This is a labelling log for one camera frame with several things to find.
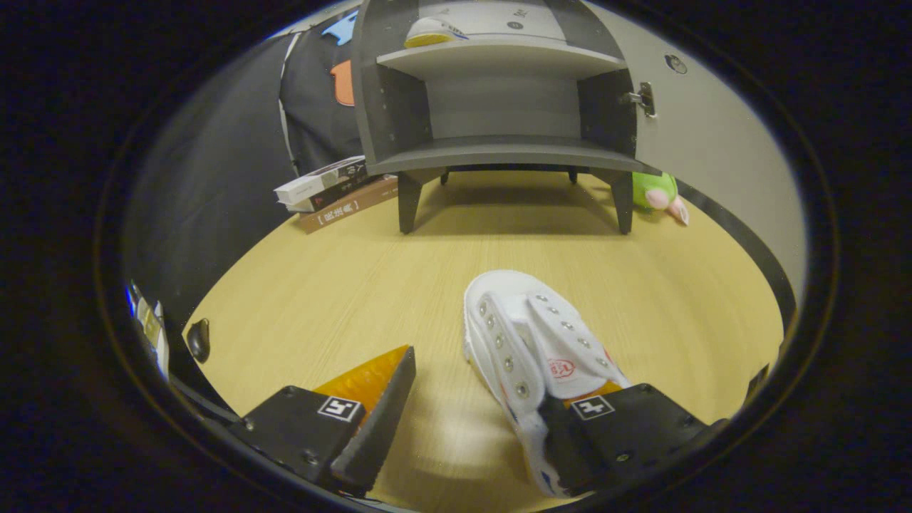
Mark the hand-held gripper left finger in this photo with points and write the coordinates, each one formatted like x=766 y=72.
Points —
x=374 y=427

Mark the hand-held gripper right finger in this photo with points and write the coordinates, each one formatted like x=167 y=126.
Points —
x=627 y=427

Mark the white canvas shoe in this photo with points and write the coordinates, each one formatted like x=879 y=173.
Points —
x=527 y=335
x=431 y=32

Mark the grey shoe cabinet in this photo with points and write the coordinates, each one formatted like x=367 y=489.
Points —
x=499 y=153

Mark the black computer mouse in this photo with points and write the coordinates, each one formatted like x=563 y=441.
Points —
x=198 y=340

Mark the brown book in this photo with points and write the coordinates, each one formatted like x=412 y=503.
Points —
x=342 y=212

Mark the white and gold object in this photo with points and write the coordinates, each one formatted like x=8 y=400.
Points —
x=155 y=342

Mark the green and pink plush toy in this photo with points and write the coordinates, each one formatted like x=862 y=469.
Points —
x=655 y=191

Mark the dark book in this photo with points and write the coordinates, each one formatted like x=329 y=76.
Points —
x=345 y=191

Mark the lit display screen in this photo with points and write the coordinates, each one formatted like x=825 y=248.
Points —
x=133 y=299

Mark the black backdrop cloth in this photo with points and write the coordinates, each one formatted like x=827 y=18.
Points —
x=228 y=142

